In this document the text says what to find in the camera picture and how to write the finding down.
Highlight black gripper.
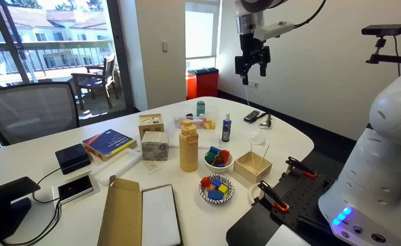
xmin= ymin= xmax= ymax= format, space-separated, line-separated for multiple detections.
xmin=234 ymin=32 xmax=273 ymax=86

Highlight plain white bowl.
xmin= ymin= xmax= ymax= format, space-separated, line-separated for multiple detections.
xmin=204 ymin=145 xmax=235 ymax=174

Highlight blue patterned bowl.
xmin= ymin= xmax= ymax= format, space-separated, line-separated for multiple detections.
xmin=199 ymin=174 xmax=235 ymax=205

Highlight red bin black lid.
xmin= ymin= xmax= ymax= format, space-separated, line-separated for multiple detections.
xmin=194 ymin=67 xmax=221 ymax=99

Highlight clear crumpled plastic wrap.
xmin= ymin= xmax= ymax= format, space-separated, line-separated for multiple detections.
xmin=246 ymin=126 xmax=269 ymax=145

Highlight blue bottle white cap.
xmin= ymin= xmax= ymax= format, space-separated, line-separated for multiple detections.
xmin=221 ymin=114 xmax=234 ymax=144

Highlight green drink can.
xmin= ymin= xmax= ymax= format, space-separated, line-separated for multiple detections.
xmin=195 ymin=100 xmax=208 ymax=118

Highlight clear plastic toy container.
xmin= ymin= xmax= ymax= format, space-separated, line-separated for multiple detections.
xmin=175 ymin=115 xmax=217 ymax=132

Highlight green wooden block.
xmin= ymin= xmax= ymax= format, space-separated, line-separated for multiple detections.
xmin=204 ymin=151 xmax=219 ymax=166

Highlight open square wooden box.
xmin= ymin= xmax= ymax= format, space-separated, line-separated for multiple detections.
xmin=234 ymin=151 xmax=275 ymax=185

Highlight tan yellow bottle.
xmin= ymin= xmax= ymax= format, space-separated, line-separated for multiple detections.
xmin=179 ymin=119 xmax=201 ymax=174

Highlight black clamp orange tips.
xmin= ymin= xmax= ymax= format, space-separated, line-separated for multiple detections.
xmin=285 ymin=156 xmax=318 ymax=181
xmin=257 ymin=179 xmax=291 ymax=215

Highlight wooden shape sorter box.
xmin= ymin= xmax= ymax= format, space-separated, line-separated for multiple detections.
xmin=138 ymin=114 xmax=165 ymax=138

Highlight white tape roll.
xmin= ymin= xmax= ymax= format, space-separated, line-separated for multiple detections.
xmin=249 ymin=182 xmax=266 ymax=205

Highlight black perforated base board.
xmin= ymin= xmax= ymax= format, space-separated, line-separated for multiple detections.
xmin=225 ymin=149 xmax=348 ymax=246

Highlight blue book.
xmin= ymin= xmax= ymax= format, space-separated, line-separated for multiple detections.
xmin=82 ymin=129 xmax=138 ymax=162

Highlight wooden patio chair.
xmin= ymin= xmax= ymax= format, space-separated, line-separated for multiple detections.
xmin=70 ymin=54 xmax=119 ymax=111

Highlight white paper sheet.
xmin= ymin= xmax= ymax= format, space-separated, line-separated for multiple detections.
xmin=264 ymin=225 xmax=313 ymax=246

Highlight white foam box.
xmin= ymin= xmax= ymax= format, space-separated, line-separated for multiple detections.
xmin=141 ymin=184 xmax=184 ymax=246

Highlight brown cardboard box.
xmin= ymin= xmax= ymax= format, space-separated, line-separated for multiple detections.
xmin=97 ymin=175 xmax=144 ymax=246

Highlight white balcony railing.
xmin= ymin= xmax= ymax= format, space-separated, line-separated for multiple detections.
xmin=0 ymin=40 xmax=116 ymax=74

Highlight black smartphone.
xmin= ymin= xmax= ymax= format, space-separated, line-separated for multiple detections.
xmin=56 ymin=174 xmax=96 ymax=205

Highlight grey mesh office chair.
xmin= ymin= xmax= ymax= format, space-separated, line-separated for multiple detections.
xmin=0 ymin=81 xmax=81 ymax=148

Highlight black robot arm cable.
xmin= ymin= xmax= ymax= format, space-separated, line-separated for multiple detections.
xmin=294 ymin=0 xmax=329 ymax=29

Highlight black stereo camera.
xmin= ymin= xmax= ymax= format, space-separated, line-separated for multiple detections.
xmin=360 ymin=24 xmax=401 ymax=39

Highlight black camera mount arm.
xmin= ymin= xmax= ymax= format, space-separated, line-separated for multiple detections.
xmin=365 ymin=36 xmax=401 ymax=66

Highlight black desk cable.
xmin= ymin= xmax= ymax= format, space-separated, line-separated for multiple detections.
xmin=2 ymin=167 xmax=64 ymax=246

